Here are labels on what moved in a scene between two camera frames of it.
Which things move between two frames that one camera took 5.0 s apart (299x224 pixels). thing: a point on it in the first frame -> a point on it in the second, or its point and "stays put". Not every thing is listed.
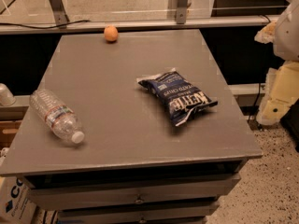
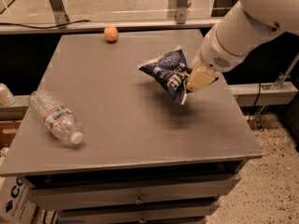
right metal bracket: (182, 3) stays put
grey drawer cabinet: (134, 165) stays put
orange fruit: (110, 33) stays put
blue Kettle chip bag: (182, 99) -> (172, 72)
